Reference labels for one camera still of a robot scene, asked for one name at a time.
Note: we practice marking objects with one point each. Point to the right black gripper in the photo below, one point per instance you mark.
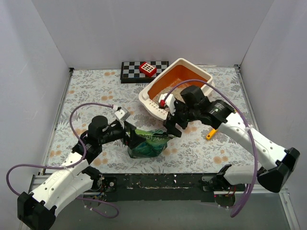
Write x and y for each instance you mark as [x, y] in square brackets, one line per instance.
[177, 117]

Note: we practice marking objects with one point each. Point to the cat litter pile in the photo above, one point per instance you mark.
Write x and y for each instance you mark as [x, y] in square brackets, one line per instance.
[175, 92]

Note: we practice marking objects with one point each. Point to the red white grid block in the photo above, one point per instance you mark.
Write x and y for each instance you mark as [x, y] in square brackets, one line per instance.
[147, 69]

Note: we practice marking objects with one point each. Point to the white orange litter box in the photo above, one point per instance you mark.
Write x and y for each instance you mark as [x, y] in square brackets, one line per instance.
[178, 71]

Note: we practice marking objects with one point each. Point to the green litter bag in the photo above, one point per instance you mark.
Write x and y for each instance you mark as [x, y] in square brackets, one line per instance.
[152, 147]

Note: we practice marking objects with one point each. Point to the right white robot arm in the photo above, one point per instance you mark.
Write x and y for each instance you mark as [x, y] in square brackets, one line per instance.
[274, 163]

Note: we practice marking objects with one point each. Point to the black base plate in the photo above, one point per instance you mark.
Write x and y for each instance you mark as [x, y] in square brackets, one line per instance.
[116, 187]

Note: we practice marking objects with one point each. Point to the black bag clip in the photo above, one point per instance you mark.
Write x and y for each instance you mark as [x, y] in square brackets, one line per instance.
[169, 136]

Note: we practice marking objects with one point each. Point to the yellow plastic scoop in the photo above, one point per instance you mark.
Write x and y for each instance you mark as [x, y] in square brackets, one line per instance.
[211, 134]

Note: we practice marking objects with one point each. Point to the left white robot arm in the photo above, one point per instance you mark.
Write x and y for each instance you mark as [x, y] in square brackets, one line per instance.
[39, 208]

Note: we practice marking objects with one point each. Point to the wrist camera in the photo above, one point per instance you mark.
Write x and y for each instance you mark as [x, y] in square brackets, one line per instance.
[164, 102]
[121, 115]

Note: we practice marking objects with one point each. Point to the floral tablecloth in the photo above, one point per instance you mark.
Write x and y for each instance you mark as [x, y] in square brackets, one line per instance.
[87, 96]

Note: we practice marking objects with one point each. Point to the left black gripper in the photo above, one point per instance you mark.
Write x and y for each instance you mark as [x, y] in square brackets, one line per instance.
[128, 133]

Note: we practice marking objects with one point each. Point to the black white checkerboard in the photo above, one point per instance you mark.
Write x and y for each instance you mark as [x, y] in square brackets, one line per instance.
[130, 72]

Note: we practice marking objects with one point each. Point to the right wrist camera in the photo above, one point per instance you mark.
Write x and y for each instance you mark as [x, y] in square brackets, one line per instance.
[164, 102]

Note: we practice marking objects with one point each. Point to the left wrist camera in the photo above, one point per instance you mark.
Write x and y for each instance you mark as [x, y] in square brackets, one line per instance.
[121, 115]

